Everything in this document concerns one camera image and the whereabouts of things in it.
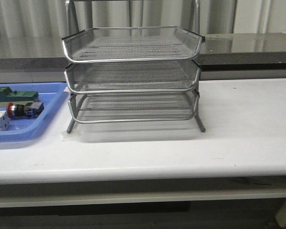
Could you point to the silver mesh tray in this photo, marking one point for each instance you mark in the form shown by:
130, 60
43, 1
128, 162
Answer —
133, 107
124, 77
126, 44

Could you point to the red emergency stop button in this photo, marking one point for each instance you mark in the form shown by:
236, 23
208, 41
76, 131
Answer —
29, 110

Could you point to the blue plastic tray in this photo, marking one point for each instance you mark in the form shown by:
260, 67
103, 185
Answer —
52, 95

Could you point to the green metal block part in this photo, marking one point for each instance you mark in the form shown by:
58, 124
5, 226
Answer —
7, 95

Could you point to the grey stone counter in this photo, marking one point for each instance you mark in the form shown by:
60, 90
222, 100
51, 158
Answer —
240, 51

